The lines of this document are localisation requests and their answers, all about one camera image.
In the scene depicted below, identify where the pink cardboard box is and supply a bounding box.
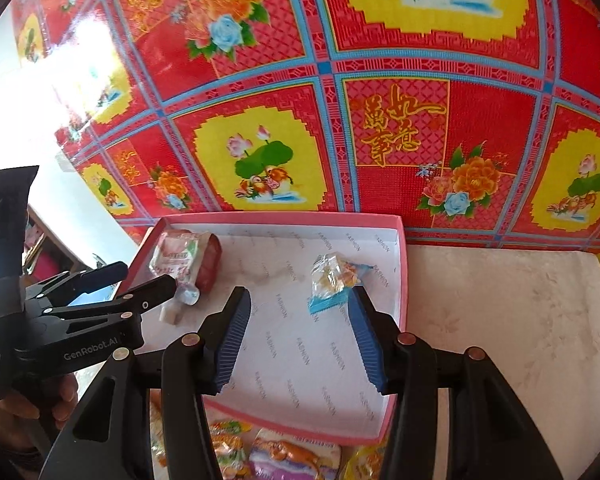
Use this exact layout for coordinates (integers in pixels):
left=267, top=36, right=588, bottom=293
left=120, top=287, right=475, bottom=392
left=116, top=211, right=410, bottom=447

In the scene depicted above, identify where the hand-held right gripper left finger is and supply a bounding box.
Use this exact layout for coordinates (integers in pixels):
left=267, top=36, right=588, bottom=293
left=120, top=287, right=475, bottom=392
left=37, top=286, right=252, bottom=480

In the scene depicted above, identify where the person's left hand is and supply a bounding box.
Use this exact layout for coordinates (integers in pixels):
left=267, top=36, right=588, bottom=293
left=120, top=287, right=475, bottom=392
left=0, top=374, right=80, bottom=456

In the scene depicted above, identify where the blue clear candy packet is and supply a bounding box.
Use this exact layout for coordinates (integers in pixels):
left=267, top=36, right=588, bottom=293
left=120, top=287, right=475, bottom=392
left=307, top=254, right=376, bottom=317

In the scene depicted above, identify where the red floral printed cloth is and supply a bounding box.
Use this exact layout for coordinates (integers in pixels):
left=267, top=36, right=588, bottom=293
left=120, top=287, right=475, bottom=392
left=11, top=0, right=600, bottom=277

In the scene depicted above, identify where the yellow candy packet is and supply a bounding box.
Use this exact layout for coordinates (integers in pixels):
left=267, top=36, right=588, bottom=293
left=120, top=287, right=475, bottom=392
left=342, top=442, right=388, bottom=480

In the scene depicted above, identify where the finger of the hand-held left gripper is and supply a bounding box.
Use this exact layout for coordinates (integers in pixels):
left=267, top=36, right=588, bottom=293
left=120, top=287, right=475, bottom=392
left=41, top=275, right=178, bottom=336
left=24, top=262, right=130, bottom=308

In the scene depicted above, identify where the round colourful snack packet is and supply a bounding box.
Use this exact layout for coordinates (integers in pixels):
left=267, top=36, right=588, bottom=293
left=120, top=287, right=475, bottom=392
left=249, top=427, right=342, bottom=480

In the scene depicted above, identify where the wooden furniture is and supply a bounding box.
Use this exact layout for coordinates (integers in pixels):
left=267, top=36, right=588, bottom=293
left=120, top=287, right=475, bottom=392
left=22, top=202, right=123, bottom=306

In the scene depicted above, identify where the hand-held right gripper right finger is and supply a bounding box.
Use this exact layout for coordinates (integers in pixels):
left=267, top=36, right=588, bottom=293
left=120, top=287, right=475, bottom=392
left=347, top=285, right=565, bottom=480

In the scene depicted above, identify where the orange cracker packet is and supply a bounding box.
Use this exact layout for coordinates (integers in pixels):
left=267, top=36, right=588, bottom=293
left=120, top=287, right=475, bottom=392
left=149, top=395, right=171, bottom=476

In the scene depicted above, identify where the burger gummy packet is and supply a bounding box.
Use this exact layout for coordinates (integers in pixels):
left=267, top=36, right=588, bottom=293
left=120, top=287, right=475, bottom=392
left=209, top=420, right=253, bottom=480

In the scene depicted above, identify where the white red spout pouch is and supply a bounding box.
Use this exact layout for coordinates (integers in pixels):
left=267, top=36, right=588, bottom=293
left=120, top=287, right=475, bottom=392
left=149, top=230, right=223, bottom=328

